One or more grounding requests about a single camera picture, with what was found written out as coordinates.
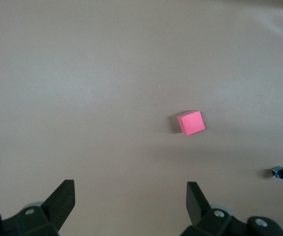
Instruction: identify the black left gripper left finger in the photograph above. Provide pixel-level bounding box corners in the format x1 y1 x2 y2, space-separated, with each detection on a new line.
0 179 76 236

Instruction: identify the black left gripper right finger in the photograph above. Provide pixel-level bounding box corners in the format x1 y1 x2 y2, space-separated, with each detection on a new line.
180 181 283 236

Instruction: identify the pink foam cube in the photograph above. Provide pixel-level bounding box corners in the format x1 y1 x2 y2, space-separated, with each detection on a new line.
177 110 206 136

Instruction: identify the brown table mat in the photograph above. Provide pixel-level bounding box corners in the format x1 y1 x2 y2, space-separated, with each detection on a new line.
0 0 283 236

